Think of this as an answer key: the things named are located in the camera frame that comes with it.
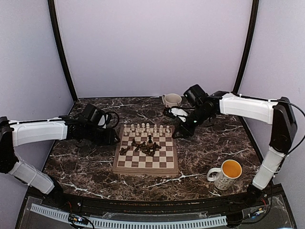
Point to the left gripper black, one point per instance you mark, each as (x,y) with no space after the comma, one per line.
(109,140)

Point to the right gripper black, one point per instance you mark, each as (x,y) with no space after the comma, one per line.
(184,130)

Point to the wooden chess board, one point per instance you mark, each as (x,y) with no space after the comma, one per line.
(163,163)

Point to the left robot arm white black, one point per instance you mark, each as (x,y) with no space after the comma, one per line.
(31,134)

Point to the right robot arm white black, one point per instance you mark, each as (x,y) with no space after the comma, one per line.
(276,115)

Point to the white chess pieces row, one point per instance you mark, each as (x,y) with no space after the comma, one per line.
(146,129)

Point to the pile of dark chess pieces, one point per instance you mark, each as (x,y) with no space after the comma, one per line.
(147,148)

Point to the seashell pattern mug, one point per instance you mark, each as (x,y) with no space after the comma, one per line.
(170,100)

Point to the white mug yellow inside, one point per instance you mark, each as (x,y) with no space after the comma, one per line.
(225,176)

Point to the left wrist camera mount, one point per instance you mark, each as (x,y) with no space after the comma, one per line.
(102,121)

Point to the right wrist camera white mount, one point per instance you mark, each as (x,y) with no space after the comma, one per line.
(173,112)

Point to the white cable duct strip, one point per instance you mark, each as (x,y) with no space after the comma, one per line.
(127,221)

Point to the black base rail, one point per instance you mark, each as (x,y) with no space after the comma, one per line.
(167,197)

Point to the right black frame post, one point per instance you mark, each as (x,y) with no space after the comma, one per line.
(247,46)

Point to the black frame post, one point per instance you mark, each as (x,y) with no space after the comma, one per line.
(60,49)
(247,46)

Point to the left black frame post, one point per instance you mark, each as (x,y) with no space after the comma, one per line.
(60,49)

